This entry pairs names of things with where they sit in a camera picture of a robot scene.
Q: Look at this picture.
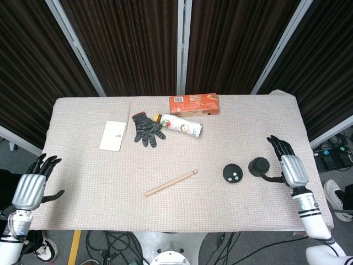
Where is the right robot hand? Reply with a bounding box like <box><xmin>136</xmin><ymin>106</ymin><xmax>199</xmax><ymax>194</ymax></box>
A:
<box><xmin>260</xmin><ymin>135</ymin><xmax>310</xmax><ymax>190</ymax></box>

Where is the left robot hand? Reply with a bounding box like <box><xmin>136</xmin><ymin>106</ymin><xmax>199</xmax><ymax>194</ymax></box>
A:
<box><xmin>11</xmin><ymin>153</ymin><xmax>66</xmax><ymax>211</ymax></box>

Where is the black plastic cup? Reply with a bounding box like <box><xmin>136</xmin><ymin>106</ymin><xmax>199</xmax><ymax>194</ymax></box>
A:
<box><xmin>248</xmin><ymin>157</ymin><xmax>271</xmax><ymax>177</ymax></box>

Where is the black round lid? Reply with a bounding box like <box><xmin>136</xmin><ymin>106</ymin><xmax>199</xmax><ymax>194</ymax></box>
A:
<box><xmin>222</xmin><ymin>163</ymin><xmax>244</xmax><ymax>185</ymax></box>

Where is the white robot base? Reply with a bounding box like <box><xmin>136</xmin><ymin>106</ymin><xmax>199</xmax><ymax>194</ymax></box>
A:
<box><xmin>131</xmin><ymin>231</ymin><xmax>211</xmax><ymax>265</ymax></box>

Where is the black white sneaker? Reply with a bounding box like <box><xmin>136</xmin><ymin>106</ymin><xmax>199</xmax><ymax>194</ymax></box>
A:
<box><xmin>32</xmin><ymin>238</ymin><xmax>59</xmax><ymax>262</ymax></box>

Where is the dark brown partition panel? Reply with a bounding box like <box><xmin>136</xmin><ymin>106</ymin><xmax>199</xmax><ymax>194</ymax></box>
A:
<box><xmin>0</xmin><ymin>0</ymin><xmax>100</xmax><ymax>150</ymax></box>
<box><xmin>59</xmin><ymin>0</ymin><xmax>185</xmax><ymax>97</ymax></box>
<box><xmin>258</xmin><ymin>0</ymin><xmax>353</xmax><ymax>142</ymax></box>
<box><xmin>185</xmin><ymin>0</ymin><xmax>302</xmax><ymax>96</ymax></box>

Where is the white paper card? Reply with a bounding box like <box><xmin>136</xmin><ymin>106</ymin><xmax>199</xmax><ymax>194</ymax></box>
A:
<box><xmin>99</xmin><ymin>120</ymin><xmax>127</xmax><ymax>152</ymax></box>

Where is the orange cardboard box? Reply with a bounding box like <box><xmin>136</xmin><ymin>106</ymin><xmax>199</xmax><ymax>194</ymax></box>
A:
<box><xmin>169</xmin><ymin>93</ymin><xmax>221</xmax><ymax>116</ymax></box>

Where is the white labelled drink bottle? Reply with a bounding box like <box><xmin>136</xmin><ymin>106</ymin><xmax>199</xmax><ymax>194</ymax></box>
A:
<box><xmin>153</xmin><ymin>113</ymin><xmax>204</xmax><ymax>139</ymax></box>

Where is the wooden stick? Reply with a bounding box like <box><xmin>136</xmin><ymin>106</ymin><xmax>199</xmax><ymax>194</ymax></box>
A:
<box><xmin>145</xmin><ymin>169</ymin><xmax>199</xmax><ymax>197</ymax></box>

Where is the beige waffle table cloth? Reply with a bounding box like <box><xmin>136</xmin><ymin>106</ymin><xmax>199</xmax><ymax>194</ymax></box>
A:
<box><xmin>29</xmin><ymin>89</ymin><xmax>335</xmax><ymax>233</ymax></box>

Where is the black grey knit glove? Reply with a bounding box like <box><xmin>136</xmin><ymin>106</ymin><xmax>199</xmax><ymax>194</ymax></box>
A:
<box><xmin>131</xmin><ymin>111</ymin><xmax>167</xmax><ymax>149</ymax></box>

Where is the grey partition bottom rail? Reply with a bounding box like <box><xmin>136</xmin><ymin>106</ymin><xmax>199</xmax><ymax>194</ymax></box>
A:
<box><xmin>309</xmin><ymin>114</ymin><xmax>353</xmax><ymax>150</ymax></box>
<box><xmin>0</xmin><ymin>125</ymin><xmax>44</xmax><ymax>157</ymax></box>

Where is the black cable bundle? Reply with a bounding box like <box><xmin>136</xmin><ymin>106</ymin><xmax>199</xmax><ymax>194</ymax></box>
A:
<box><xmin>85</xmin><ymin>231</ymin><xmax>146</xmax><ymax>265</ymax></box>

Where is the grey partition post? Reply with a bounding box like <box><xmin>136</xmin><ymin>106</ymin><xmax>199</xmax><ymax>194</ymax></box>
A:
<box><xmin>45</xmin><ymin>0</ymin><xmax>107</xmax><ymax>97</ymax></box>
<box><xmin>176</xmin><ymin>0</ymin><xmax>193</xmax><ymax>96</ymax></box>
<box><xmin>250</xmin><ymin>0</ymin><xmax>314</xmax><ymax>96</ymax></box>

